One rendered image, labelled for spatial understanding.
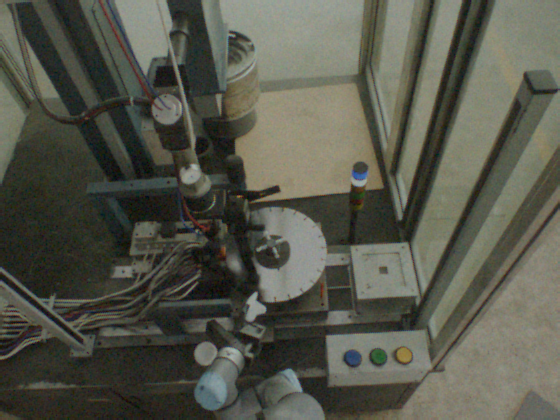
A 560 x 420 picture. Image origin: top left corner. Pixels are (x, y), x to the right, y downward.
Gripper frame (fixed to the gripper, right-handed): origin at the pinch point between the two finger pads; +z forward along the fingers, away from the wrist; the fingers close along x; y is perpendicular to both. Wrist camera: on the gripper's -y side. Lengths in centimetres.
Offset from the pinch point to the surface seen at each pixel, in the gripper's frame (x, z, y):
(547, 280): -24, 123, 116
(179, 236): 6.8, 17.7, -34.1
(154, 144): 52, -18, -24
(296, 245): 17.4, 15.4, 6.8
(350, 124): 40, 87, 7
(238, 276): 9.0, 2.7, -6.4
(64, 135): 16, 56, -113
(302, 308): 1.0, 7.9, 13.6
